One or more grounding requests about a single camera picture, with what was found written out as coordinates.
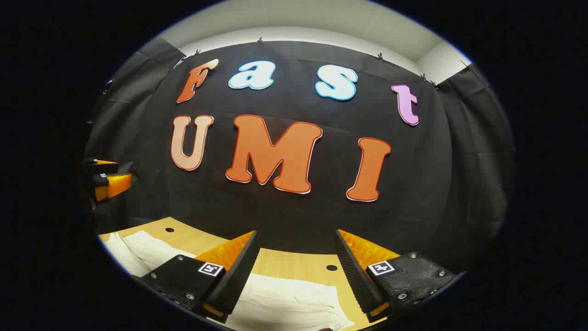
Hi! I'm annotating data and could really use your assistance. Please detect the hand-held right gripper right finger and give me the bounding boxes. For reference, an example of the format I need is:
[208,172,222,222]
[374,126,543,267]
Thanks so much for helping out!
[335,229,460,322]

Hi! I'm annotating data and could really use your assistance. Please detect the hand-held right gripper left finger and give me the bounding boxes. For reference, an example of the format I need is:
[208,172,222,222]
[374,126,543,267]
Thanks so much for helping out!
[140,230,258,324]

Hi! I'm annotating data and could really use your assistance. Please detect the white jeans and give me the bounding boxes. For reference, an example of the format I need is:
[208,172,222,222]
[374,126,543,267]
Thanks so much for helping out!
[103,230,355,331]

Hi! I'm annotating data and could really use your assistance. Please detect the black backdrop cloth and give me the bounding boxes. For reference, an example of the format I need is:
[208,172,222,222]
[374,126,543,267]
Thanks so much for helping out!
[85,37,515,276]

